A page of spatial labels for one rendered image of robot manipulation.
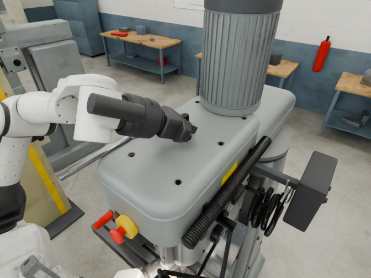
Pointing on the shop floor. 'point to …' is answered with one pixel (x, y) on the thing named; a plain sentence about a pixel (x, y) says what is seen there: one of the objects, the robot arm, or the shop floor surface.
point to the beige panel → (42, 186)
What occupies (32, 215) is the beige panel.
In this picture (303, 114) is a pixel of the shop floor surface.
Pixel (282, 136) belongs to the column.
